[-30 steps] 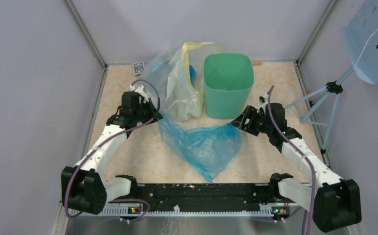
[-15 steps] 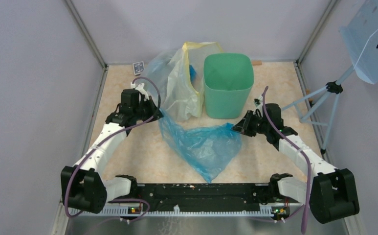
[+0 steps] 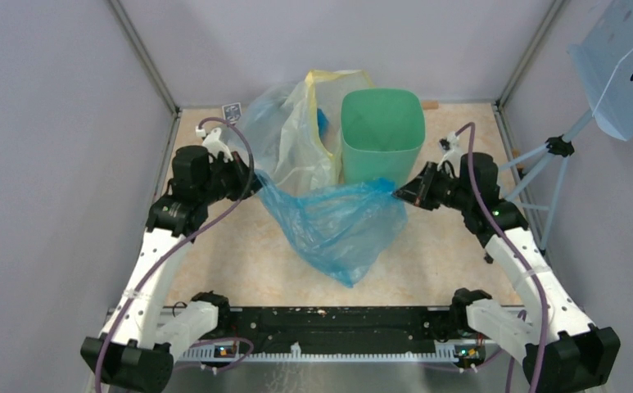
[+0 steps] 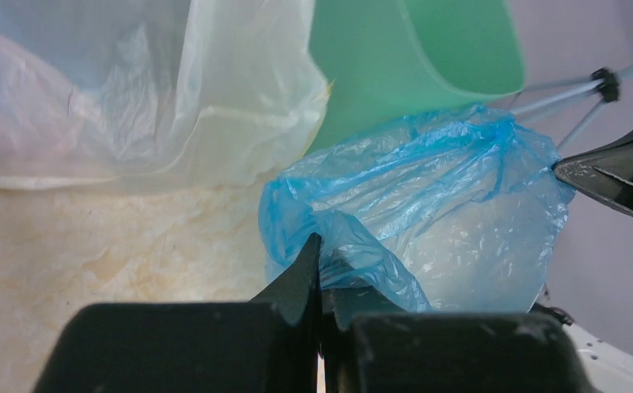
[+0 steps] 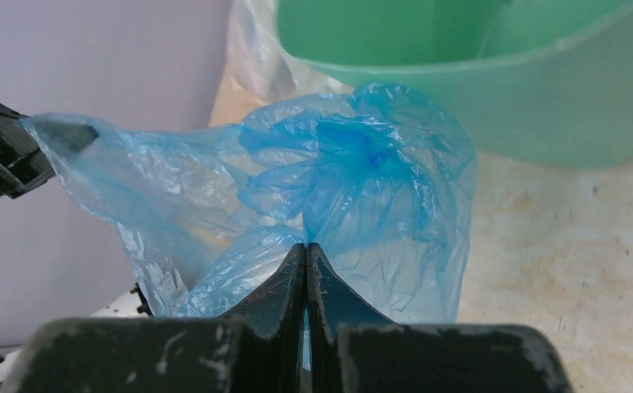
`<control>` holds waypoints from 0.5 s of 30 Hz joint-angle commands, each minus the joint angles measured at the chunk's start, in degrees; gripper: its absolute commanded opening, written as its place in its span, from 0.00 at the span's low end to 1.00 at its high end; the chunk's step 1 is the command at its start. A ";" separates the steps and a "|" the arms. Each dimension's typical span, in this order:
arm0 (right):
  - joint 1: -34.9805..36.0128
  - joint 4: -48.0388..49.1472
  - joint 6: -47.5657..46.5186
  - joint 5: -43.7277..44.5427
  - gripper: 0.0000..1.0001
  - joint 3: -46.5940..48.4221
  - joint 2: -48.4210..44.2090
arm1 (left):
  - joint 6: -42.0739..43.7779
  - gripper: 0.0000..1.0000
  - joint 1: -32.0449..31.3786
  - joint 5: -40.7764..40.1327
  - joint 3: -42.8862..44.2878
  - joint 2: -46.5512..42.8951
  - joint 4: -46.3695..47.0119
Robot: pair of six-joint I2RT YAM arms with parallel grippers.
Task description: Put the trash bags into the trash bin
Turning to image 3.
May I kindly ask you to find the clear yellow-trimmed trash bag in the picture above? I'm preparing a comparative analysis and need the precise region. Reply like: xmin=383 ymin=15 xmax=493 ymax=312
xmin=237 ymin=70 xmax=373 ymax=197

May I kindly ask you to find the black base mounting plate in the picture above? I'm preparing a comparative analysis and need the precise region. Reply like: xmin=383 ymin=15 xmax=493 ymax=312
xmin=204 ymin=306 xmax=477 ymax=355

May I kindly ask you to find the white toothed cable rail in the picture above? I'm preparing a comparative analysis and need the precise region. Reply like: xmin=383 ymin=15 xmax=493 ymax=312
xmin=179 ymin=343 xmax=478 ymax=364

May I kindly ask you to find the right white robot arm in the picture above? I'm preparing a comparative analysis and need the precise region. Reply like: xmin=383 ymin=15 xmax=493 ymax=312
xmin=393 ymin=153 xmax=621 ymax=392

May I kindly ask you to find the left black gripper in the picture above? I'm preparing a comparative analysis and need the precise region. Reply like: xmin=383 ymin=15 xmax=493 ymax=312
xmin=198 ymin=150 xmax=268 ymax=205

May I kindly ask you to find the small wooden block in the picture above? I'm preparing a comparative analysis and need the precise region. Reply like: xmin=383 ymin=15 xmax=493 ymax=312
xmin=421 ymin=100 xmax=440 ymax=111

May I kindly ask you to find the blue plastic trash bag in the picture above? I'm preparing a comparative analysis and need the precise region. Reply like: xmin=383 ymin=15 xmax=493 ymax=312
xmin=256 ymin=171 xmax=408 ymax=288

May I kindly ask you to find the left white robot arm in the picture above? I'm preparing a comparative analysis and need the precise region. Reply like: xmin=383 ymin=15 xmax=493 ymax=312
xmin=80 ymin=145 xmax=260 ymax=392

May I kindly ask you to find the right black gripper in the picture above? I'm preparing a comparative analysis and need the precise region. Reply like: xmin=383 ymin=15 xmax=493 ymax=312
xmin=392 ymin=161 xmax=472 ymax=212

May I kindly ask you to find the green plastic trash bin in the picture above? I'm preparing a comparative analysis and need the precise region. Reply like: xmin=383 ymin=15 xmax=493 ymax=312
xmin=341 ymin=88 xmax=426 ymax=187

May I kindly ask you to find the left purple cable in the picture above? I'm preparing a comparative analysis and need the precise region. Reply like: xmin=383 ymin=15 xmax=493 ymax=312
xmin=94 ymin=116 xmax=255 ymax=393

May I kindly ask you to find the light blue perforated lamp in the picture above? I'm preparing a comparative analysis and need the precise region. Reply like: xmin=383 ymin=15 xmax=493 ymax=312
xmin=568 ymin=1 xmax=633 ymax=141

